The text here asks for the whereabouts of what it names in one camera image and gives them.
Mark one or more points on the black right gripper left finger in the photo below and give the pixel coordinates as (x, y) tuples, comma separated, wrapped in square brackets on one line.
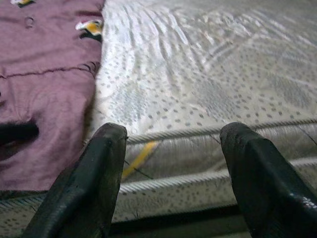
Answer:
[(79, 196)]

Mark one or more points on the purple blanket with penguin prints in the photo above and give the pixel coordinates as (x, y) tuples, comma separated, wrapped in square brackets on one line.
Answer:
[(49, 62)]

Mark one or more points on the white quilted mattress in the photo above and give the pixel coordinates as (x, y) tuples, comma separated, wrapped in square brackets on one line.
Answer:
[(198, 74)]

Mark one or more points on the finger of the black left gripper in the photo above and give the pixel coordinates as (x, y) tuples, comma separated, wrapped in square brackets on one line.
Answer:
[(17, 132)]

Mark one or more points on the dark bed base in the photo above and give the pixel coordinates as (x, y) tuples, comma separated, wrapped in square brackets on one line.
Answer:
[(173, 220)]

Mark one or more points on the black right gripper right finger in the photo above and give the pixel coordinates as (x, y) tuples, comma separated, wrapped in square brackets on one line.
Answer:
[(270, 198)]

